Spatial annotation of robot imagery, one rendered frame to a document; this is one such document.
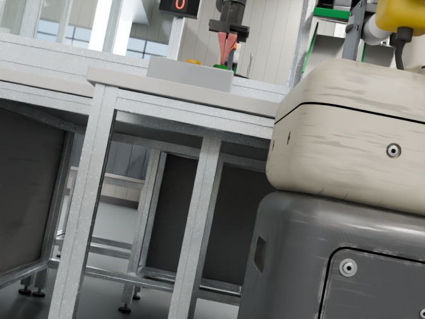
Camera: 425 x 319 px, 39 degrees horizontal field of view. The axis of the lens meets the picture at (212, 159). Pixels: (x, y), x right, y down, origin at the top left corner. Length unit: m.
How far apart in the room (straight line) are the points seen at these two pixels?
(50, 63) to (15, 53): 0.10
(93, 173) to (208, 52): 8.72
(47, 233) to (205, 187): 1.58
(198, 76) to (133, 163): 2.16
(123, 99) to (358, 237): 0.76
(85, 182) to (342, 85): 0.76
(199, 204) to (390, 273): 0.97
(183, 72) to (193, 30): 8.47
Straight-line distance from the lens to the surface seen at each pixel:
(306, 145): 0.51
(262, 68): 9.85
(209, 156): 1.45
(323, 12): 1.70
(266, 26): 10.01
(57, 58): 1.61
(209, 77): 1.47
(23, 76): 1.54
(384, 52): 1.86
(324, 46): 1.82
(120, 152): 3.60
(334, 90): 0.51
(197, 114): 1.18
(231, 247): 3.21
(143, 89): 1.16
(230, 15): 1.50
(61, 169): 2.89
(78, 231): 1.20
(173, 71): 1.47
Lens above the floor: 0.68
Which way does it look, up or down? 2 degrees up
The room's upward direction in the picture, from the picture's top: 11 degrees clockwise
